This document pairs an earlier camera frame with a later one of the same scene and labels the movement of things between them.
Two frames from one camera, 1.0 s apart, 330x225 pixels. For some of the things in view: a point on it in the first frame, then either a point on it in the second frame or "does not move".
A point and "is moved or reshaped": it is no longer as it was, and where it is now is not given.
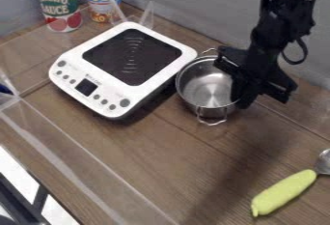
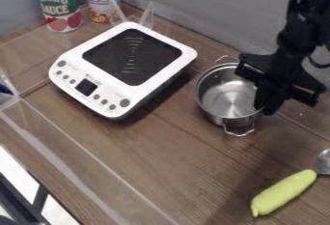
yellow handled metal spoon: x=285 y=189 does not move
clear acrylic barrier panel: x=52 y=185 does not move
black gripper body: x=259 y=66 -> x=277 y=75
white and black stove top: x=120 y=73 does not move
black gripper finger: x=281 y=90 -> x=306 y=96
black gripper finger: x=244 y=91 -> x=268 y=96
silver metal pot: x=203 y=86 is moved or reshaped
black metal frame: x=22 y=211 does not move
